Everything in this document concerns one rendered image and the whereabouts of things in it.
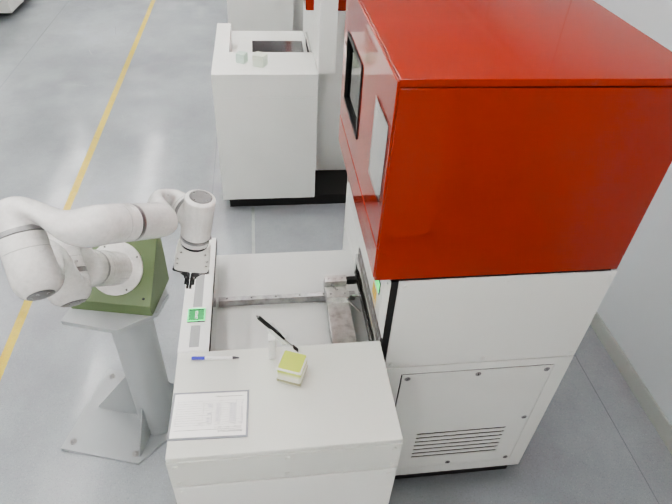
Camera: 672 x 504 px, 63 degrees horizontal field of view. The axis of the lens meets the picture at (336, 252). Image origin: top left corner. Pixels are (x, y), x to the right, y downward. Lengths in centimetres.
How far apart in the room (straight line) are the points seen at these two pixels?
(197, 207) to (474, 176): 72
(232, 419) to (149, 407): 102
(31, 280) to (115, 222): 21
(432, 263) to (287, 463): 67
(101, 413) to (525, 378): 188
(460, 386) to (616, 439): 117
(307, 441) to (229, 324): 62
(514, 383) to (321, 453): 85
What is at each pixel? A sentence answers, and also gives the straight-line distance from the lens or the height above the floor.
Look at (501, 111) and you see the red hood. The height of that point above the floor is 174.
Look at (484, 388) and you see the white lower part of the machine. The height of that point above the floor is 67.
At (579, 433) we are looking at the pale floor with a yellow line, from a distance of 299.
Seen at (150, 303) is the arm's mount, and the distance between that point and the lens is 204.
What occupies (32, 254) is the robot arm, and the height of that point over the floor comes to 151.
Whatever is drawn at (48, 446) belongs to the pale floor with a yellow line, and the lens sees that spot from 288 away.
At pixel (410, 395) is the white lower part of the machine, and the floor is 66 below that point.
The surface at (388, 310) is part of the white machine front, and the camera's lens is 166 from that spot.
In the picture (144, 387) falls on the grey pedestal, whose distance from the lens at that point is 245.
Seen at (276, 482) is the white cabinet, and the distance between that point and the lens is 168.
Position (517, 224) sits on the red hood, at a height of 141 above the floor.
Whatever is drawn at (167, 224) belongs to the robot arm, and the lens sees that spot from 142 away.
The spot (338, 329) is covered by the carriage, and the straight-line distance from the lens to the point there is 189.
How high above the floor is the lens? 230
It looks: 40 degrees down
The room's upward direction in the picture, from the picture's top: 4 degrees clockwise
